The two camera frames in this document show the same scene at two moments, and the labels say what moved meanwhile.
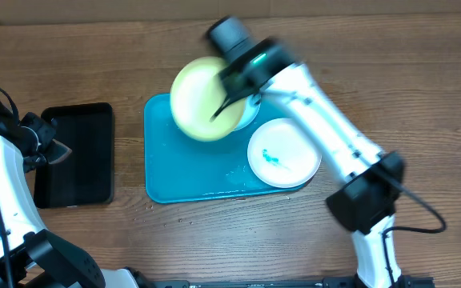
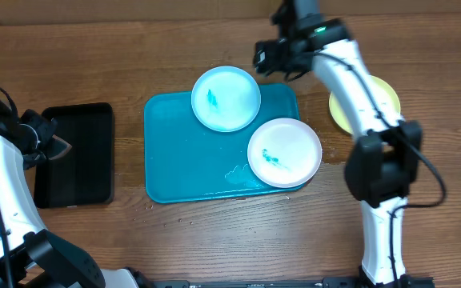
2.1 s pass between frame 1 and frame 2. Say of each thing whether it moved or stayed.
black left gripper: stayed
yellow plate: moved
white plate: stayed
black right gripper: moved
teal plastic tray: stayed
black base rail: stayed
